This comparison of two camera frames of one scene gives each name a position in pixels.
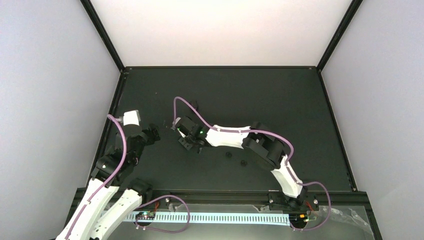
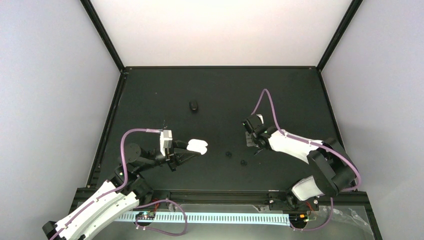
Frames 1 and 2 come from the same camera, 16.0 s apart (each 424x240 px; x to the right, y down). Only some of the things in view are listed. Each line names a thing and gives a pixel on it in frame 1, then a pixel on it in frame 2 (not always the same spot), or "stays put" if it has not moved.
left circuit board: (146, 215) stays put
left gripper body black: (149, 138) to (170, 158)
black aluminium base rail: (339, 200) stays put
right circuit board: (298, 218) stays put
